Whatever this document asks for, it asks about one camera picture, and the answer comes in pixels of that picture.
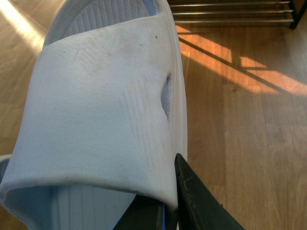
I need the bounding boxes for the light blue slipper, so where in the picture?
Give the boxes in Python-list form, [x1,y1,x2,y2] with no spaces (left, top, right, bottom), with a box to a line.
[0,154,12,182]
[0,0,187,230]

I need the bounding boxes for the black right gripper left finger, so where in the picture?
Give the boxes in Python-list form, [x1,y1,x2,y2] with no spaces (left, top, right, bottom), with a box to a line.
[113,195,164,230]

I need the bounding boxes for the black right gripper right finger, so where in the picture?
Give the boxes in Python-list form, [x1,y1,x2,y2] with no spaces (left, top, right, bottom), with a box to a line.
[175,153,243,230]

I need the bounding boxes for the black metal shoe rack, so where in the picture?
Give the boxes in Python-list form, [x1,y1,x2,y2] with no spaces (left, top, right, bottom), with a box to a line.
[168,0,307,29]

